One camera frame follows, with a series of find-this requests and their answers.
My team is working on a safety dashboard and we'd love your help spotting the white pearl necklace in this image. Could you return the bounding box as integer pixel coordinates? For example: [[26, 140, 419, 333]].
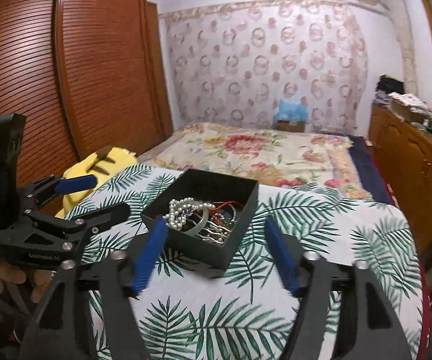
[[161, 196, 217, 232]]

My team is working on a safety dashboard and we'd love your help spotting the pale jade bangle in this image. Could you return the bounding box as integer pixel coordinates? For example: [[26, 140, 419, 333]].
[[183, 209, 209, 236]]

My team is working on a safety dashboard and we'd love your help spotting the red cord bracelet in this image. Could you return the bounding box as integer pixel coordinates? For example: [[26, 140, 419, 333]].
[[209, 198, 245, 218]]

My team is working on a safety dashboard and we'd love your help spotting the black open jewelry box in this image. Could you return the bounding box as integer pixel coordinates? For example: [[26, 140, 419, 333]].
[[141, 169, 259, 270]]

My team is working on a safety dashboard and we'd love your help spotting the person's left hand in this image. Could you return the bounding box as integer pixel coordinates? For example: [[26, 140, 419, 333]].
[[0, 258, 53, 303]]

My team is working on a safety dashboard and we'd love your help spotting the yellow plush toy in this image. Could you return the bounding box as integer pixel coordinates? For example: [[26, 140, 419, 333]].
[[56, 146, 138, 219]]

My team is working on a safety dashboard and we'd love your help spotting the palm leaf print cloth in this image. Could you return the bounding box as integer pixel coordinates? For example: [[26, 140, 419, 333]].
[[65, 165, 428, 359]]

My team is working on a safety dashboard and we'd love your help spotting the brown louvered wardrobe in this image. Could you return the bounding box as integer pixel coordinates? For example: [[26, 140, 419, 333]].
[[0, 0, 174, 185]]

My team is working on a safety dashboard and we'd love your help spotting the wooden sideboard cabinet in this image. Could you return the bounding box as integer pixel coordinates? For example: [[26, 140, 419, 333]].
[[369, 105, 432, 253]]

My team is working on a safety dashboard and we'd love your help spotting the circle pattern sheer curtain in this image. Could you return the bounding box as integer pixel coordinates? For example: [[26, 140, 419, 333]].
[[162, 0, 368, 134]]

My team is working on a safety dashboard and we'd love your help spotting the cardboard box with cloth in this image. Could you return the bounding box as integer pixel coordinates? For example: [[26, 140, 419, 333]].
[[388, 92, 431, 123]]

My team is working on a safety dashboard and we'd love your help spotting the blue bag on box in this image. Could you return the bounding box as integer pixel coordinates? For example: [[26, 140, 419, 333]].
[[274, 100, 309, 133]]

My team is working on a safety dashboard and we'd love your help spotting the stack of folded clothes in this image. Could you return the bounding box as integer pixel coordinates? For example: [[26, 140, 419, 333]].
[[373, 75, 405, 107]]

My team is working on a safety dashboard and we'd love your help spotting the beige tied side curtain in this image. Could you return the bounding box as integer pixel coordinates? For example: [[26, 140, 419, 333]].
[[381, 0, 418, 95]]

